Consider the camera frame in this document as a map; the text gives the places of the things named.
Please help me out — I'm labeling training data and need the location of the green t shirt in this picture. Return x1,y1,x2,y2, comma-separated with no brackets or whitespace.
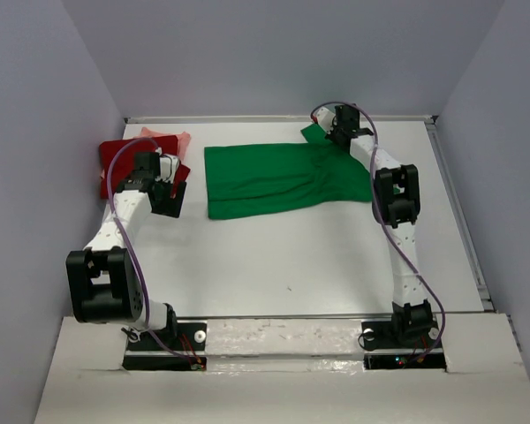
204,124,372,220

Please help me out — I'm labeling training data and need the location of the pink folded t shirt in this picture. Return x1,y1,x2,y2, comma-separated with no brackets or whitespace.
140,127,192,161

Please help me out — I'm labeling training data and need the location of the aluminium table rail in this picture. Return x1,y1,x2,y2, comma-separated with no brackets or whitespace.
124,115,438,125

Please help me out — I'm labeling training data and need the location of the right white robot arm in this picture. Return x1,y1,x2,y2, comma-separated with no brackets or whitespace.
312,102,438,352

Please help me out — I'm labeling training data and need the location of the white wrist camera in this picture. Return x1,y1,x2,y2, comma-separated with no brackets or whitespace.
157,154,181,183
312,106,336,133

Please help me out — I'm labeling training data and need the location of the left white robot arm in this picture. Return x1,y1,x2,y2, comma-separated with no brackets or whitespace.
65,152,186,349

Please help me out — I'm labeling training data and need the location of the red folded t shirt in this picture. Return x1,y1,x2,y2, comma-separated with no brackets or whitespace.
99,134,191,200

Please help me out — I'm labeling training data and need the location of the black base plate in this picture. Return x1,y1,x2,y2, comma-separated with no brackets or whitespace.
120,320,208,372
358,321,446,371

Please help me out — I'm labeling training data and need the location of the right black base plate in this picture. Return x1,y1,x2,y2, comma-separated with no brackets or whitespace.
358,321,446,371

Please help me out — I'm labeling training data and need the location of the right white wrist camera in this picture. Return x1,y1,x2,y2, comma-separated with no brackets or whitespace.
312,106,336,133

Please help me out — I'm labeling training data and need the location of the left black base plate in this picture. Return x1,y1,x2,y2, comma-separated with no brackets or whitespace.
120,320,208,372

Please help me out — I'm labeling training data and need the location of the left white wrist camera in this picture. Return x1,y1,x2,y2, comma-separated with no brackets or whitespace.
157,154,181,183

